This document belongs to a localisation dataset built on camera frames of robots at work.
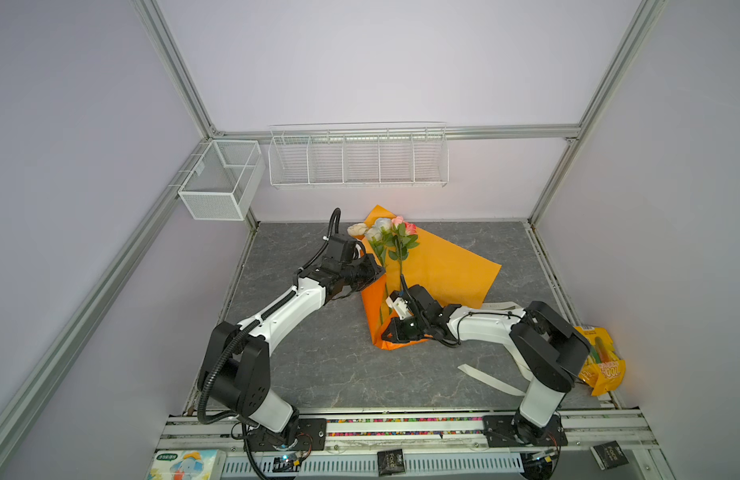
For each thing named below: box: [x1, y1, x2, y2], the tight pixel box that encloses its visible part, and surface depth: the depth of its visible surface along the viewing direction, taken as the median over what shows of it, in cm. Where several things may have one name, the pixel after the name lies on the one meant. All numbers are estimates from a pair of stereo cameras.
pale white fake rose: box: [366, 227, 387, 267], surface depth 114 cm
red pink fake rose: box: [386, 216, 420, 289], surface depth 114 cm
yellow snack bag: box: [574, 325, 627, 397], surface depth 82 cm
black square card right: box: [590, 440, 629, 471], surface depth 71 cm
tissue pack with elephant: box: [146, 449, 226, 480], surface depth 67 cm
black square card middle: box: [377, 448, 406, 476], surface depth 70 cm
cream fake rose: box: [347, 223, 367, 236], surface depth 114 cm
